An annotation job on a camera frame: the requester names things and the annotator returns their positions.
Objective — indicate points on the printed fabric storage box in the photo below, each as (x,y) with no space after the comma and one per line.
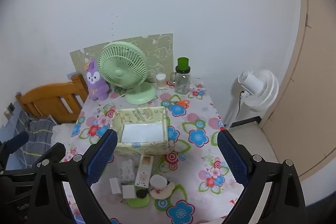
(141,148)

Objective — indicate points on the cartoon printed wall sheet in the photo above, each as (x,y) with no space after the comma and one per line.
(157,50)

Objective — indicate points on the wall socket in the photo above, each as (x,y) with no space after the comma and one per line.
(10,107)

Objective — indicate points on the white remote control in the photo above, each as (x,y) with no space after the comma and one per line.
(143,174)

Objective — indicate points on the beige door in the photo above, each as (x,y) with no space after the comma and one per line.
(309,82)

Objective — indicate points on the clear cotton swab jar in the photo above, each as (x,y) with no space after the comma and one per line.
(161,81)

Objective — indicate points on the small white square box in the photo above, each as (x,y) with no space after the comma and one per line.
(128,191)

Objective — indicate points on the grey plaid blanket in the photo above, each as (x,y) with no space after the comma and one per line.
(39,132)

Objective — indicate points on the white standing fan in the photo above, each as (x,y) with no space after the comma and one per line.
(258,87)

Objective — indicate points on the wooden chair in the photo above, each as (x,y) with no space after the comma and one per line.
(47,98)

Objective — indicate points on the green desk fan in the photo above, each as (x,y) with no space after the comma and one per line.
(118,73)

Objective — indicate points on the glass mug jar green lid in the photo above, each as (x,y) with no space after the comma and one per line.
(182,82)

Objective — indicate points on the clear plastic pack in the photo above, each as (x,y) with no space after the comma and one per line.
(127,170)

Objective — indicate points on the small white card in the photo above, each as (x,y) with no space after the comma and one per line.
(114,186)

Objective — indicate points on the green case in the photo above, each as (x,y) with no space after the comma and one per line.
(139,203)

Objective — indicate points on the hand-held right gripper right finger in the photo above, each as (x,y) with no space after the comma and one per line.
(232,158)

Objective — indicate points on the floral tablecloth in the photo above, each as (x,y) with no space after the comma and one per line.
(199,161)

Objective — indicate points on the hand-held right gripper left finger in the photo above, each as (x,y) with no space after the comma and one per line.
(102,155)

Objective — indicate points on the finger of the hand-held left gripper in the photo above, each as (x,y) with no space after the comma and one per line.
(55,150)
(18,139)

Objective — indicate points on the purple plush bunny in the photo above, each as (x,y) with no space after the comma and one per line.
(95,82)

